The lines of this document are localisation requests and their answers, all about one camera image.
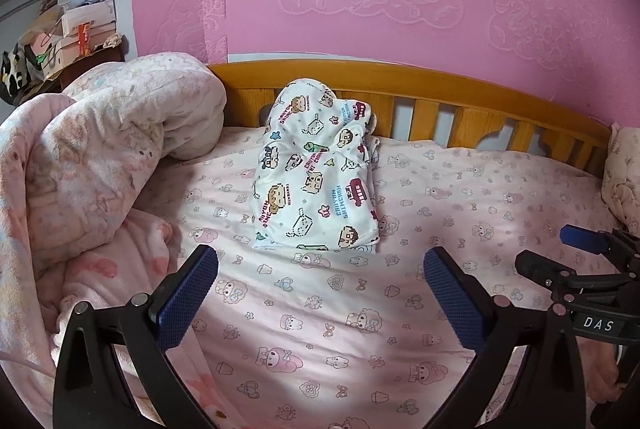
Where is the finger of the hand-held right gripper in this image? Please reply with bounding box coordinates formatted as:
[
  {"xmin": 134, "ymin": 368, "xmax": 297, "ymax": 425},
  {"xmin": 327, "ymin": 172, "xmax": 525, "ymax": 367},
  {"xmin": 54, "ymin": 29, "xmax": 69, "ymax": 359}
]
[
  {"xmin": 559, "ymin": 224, "xmax": 609, "ymax": 256},
  {"xmin": 515, "ymin": 249, "xmax": 577, "ymax": 296}
]

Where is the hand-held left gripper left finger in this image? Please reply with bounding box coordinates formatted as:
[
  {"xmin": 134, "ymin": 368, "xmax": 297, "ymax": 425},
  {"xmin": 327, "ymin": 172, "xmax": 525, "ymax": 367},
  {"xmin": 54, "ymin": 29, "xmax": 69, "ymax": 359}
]
[{"xmin": 52, "ymin": 244, "xmax": 219, "ymax": 429}]

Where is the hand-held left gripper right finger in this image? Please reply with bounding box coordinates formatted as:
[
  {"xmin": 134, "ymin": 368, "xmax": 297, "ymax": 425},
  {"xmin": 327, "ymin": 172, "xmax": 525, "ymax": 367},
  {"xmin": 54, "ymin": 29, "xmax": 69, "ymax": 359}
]
[{"xmin": 422, "ymin": 246, "xmax": 586, "ymax": 429}]

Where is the pink fleece blanket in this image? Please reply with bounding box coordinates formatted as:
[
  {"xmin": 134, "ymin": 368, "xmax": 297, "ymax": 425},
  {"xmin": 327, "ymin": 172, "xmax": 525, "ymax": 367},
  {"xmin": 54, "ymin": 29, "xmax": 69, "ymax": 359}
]
[{"xmin": 575, "ymin": 344, "xmax": 632, "ymax": 405}]

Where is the cream printed blanket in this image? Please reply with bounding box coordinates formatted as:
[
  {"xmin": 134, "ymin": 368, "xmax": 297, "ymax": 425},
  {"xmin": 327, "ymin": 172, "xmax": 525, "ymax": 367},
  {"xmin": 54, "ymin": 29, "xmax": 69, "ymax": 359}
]
[{"xmin": 600, "ymin": 123, "xmax": 640, "ymax": 230}]

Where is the pink printed bed sheet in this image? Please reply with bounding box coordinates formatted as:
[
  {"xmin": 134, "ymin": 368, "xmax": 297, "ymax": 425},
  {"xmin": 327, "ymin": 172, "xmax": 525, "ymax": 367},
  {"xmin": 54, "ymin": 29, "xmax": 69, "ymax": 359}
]
[{"xmin": 50, "ymin": 126, "xmax": 631, "ymax": 429}]

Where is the pink printed quilt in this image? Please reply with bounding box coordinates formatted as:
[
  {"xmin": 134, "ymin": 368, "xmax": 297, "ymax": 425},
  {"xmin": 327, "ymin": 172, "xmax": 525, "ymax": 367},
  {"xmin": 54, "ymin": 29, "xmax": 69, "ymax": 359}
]
[{"xmin": 0, "ymin": 52, "xmax": 227, "ymax": 410}]

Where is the dark wooden cabinet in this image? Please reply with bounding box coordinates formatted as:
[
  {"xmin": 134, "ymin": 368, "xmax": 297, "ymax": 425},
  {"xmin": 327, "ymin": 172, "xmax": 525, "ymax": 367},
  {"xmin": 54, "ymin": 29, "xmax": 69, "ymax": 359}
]
[{"xmin": 45, "ymin": 44, "xmax": 126, "ymax": 95}]

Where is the black and white plush bag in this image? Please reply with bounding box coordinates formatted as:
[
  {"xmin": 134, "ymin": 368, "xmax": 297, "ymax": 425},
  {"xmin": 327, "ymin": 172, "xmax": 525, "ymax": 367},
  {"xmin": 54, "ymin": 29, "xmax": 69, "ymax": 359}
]
[{"xmin": 0, "ymin": 52, "xmax": 31, "ymax": 106}]

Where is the pile of cardboard boxes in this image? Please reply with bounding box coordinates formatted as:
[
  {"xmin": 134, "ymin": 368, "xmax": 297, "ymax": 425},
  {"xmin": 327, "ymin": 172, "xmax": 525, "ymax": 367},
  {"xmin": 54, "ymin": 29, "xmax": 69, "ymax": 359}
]
[{"xmin": 15, "ymin": 0, "xmax": 118, "ymax": 80}]

